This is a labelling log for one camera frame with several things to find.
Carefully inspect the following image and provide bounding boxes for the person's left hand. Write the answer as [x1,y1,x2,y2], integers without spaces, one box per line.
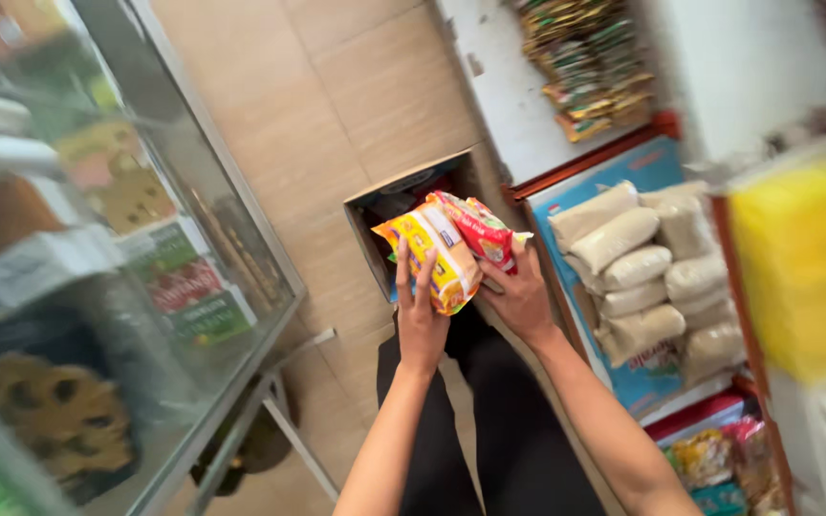
[394,236,452,374]

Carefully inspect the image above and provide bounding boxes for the person's right hand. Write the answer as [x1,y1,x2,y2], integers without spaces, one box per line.
[476,240,562,348]

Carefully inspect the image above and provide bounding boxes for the red noodle packet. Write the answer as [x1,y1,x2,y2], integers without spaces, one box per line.
[427,190,534,276]

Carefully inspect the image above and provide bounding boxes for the yellow noodle packet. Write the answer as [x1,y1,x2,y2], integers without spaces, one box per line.
[371,202,483,317]

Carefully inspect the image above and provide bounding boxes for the open cardboard carton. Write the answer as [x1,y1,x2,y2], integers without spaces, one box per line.
[343,147,489,305]

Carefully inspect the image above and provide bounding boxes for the person's black trousers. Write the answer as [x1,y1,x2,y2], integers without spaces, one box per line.
[376,304,608,516]

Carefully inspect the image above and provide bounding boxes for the pile of white rice bags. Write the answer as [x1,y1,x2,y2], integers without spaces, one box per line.
[548,179,747,388]

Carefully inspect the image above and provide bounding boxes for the hanging strips of sachets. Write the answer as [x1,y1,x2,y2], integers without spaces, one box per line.
[513,0,658,144]

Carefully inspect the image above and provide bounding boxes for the heap of snack packets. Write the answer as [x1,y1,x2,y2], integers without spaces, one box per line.
[664,416,787,516]

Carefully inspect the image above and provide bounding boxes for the glass display cabinet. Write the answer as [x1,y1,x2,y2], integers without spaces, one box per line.
[0,0,308,516]

